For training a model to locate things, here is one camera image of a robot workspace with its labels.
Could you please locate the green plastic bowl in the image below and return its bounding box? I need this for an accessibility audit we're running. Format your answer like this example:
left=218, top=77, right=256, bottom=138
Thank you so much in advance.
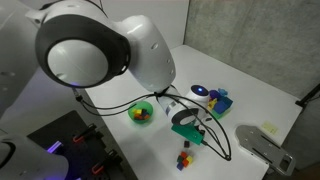
left=127, top=100, right=155, bottom=125

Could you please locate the yellow toy piece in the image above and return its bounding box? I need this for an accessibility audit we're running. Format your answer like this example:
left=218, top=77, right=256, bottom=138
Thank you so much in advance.
left=207, top=98, right=218, bottom=111

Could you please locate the purple toy piece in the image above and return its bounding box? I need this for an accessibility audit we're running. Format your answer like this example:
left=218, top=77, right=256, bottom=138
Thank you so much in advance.
left=208, top=89, right=222, bottom=100

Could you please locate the light blue toy piece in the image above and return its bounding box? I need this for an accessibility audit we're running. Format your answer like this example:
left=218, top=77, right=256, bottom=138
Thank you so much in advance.
left=217, top=87, right=229, bottom=97

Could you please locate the green toy piece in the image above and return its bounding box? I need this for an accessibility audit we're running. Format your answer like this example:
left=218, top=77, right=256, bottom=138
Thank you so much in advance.
left=209, top=108, right=232, bottom=120

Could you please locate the blue toy cube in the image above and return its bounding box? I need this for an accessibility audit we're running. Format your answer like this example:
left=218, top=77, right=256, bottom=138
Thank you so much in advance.
left=213, top=96, right=234, bottom=116

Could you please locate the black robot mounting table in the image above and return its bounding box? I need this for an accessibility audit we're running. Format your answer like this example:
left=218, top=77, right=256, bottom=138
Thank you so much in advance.
left=26, top=109, right=138, bottom=180

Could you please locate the yellow sticky note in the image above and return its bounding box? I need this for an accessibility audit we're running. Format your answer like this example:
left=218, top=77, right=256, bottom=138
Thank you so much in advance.
left=261, top=121, right=279, bottom=136

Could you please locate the grey metal mounting plate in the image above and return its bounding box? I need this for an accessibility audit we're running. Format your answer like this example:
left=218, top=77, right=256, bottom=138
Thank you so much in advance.
left=235, top=124, right=297, bottom=177

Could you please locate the black pole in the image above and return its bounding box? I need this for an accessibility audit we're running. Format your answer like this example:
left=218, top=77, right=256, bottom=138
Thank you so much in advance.
left=295, top=82, right=320, bottom=108

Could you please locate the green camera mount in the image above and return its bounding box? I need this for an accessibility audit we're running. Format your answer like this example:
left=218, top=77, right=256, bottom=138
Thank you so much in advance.
left=170, top=122, right=205, bottom=146

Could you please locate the black cable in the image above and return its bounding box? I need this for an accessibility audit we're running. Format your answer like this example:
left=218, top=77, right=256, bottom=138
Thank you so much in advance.
left=163, top=93, right=233, bottom=162
left=72, top=87, right=158, bottom=118

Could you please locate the black clamp red handle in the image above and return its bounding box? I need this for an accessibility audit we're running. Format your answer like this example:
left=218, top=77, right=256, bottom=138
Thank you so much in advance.
left=72, top=123, right=105, bottom=144
left=91, top=149, right=124, bottom=176

